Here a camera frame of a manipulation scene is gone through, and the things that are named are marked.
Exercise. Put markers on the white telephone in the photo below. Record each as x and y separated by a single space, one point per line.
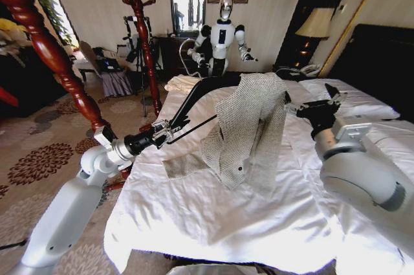
310 69

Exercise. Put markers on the dark framed mirror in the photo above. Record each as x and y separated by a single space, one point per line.
189 0

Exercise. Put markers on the black clothes hanger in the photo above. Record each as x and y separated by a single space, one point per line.
191 94

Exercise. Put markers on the cream shade table lamp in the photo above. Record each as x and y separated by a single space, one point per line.
315 22

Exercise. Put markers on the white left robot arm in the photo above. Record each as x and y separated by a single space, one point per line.
64 210

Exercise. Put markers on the black bed headboard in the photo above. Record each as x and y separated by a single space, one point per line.
381 51

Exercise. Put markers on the black bag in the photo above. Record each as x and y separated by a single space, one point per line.
108 63

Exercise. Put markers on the white bed cover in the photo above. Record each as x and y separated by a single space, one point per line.
210 220

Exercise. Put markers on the skirted cream chair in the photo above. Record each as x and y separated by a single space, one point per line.
113 82

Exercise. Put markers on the dark wooden dresser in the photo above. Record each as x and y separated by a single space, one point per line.
169 55

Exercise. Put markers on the cream folded cloth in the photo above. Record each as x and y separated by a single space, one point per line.
181 83

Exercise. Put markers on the black tripod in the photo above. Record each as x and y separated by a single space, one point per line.
137 58

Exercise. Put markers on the white humanoid robot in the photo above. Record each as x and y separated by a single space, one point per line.
221 39

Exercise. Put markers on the red-brown wooden coat rack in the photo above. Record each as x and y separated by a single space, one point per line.
48 48
144 29

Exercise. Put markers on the white pillow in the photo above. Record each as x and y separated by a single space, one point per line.
362 100

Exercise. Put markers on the metal frame chair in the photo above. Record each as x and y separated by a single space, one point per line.
185 51

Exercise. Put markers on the dark wooden cabinet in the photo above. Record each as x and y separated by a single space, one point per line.
29 87

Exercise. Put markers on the green potted plant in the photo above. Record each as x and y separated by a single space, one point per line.
56 16

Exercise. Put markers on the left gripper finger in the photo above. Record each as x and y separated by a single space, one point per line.
165 140
162 127

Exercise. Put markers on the grey tweed jacket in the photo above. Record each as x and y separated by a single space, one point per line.
246 110

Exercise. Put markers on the grey fabric patch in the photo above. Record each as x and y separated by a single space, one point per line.
184 166

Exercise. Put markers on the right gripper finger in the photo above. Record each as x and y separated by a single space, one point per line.
288 98
333 93

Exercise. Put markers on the white robot front shell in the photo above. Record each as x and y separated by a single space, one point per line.
207 271

